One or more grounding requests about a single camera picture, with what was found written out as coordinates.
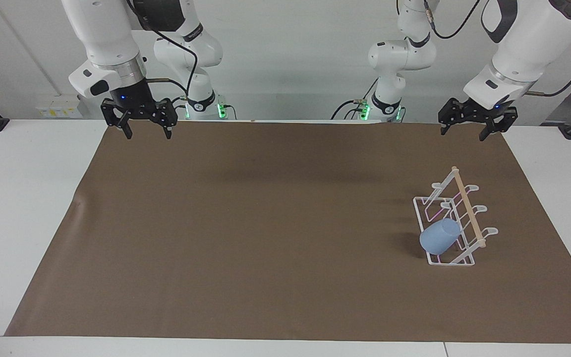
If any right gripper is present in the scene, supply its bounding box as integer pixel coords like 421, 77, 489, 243
100, 79, 177, 140

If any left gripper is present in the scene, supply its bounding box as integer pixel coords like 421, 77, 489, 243
438, 97, 518, 142

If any blue cup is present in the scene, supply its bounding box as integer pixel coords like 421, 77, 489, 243
419, 218, 461, 256

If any black cable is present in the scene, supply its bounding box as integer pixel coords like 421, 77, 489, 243
529, 42, 571, 98
125, 0, 199, 108
423, 0, 482, 40
330, 78, 380, 120

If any white wall socket strip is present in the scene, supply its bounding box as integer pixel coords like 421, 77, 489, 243
35, 100, 84, 119

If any white wire cup rack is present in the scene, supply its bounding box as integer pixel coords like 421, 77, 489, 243
412, 166, 500, 267

